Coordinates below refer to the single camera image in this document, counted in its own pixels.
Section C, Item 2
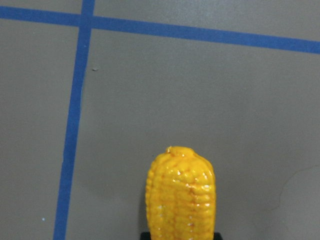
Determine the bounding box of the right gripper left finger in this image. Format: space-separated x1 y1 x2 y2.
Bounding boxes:
140 232 151 240

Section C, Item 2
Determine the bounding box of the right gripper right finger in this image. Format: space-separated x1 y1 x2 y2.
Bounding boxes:
213 232 223 240

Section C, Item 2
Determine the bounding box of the yellow plastic corn cob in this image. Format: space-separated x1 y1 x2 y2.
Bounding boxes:
145 146 217 240

